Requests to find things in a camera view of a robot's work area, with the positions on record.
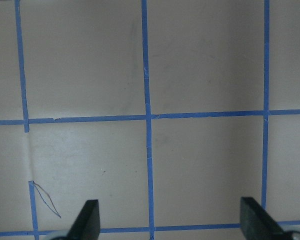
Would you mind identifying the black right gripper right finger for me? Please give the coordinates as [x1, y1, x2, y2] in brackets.
[239, 197, 293, 240]

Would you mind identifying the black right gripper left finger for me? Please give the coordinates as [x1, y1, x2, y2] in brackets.
[65, 199, 101, 240]

